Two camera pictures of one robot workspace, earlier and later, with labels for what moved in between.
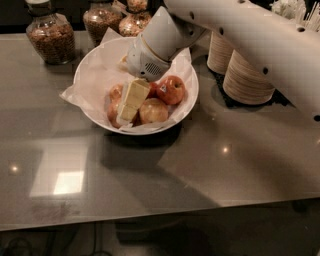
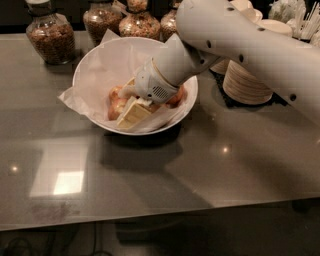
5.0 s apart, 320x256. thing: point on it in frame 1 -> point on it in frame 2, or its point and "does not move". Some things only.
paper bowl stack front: [244, 83] does not move
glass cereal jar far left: [51, 34] does not move
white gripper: [142, 62] -> [151, 83]
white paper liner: [105, 65] does not move
